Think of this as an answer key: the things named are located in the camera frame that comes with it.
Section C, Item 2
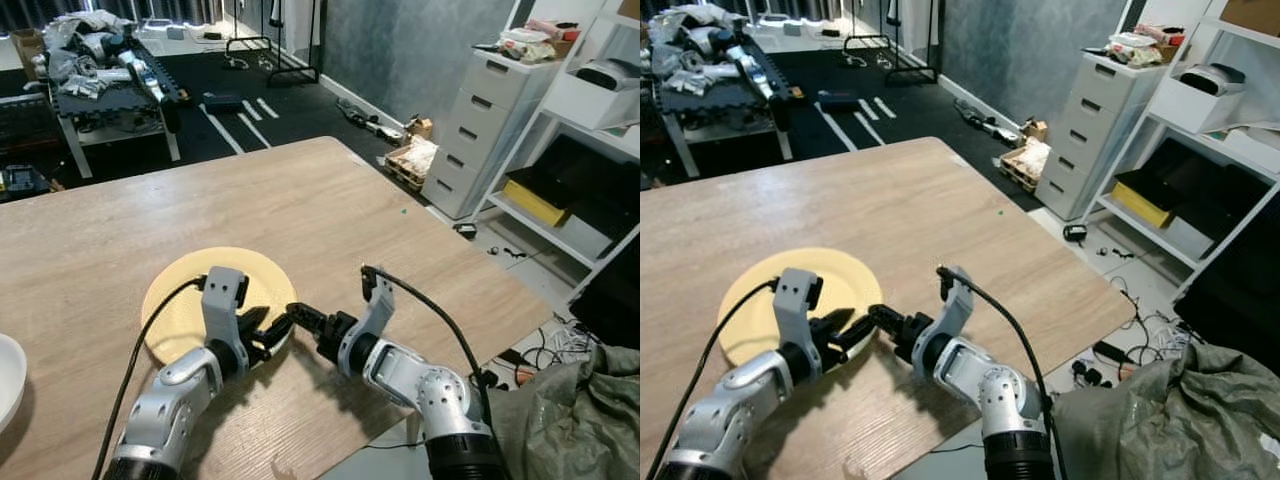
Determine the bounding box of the white drawer cabinet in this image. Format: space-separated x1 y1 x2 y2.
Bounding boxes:
422 50 563 221
1035 52 1166 221

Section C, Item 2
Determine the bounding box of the white snack bag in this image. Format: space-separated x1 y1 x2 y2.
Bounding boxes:
1108 32 1166 64
497 28 557 64

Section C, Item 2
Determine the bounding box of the large black case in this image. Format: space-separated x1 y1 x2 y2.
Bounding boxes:
1172 232 1280 349
578 232 641 349

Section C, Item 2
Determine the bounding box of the black table with white legs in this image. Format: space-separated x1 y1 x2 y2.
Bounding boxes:
655 60 796 179
48 60 186 181

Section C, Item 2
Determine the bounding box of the pale yellow plate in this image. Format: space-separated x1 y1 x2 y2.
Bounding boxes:
718 247 883 367
141 246 298 367

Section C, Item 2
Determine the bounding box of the black storage box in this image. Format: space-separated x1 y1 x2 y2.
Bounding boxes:
520 133 641 241
1130 135 1280 246

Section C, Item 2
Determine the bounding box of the white shelf unit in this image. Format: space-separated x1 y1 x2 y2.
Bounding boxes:
1095 0 1280 301
478 0 641 301

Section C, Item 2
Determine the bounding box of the white bowl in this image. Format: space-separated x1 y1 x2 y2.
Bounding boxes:
0 333 29 437

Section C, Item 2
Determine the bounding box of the grey metal tool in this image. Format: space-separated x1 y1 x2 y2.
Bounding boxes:
335 98 409 143
955 98 1023 141

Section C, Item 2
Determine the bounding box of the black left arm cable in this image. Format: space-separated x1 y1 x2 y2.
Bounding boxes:
92 276 208 480
645 278 781 480

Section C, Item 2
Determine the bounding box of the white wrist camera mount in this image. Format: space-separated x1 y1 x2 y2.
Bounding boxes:
915 265 973 377
340 265 397 377
773 268 826 353
200 266 251 353

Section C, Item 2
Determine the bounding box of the grey green sack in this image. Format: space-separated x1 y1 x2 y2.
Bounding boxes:
1052 343 1280 480
488 343 641 480

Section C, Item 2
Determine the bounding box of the light wooden pallet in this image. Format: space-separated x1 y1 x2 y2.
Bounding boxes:
998 135 1051 193
385 135 441 193

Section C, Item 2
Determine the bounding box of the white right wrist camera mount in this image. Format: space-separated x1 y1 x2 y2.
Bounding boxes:
340 265 397 377
915 265 973 377

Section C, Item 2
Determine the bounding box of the black clothes rack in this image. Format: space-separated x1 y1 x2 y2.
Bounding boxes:
222 0 323 88
842 0 941 88

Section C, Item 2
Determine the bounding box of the yellow and black box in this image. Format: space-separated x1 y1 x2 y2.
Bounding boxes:
503 168 579 229
1112 168 1181 229

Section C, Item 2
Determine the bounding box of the white and black device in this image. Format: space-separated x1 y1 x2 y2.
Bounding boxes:
574 58 631 93
1178 62 1249 98

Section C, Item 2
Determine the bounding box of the pink box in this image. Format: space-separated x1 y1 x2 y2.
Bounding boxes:
1135 22 1187 47
525 18 582 46

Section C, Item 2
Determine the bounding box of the heap of grey robot parts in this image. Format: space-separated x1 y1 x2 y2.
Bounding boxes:
40 8 186 101
645 5 796 101

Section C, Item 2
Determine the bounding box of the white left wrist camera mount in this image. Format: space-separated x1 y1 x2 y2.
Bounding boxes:
773 268 826 353
200 266 251 353

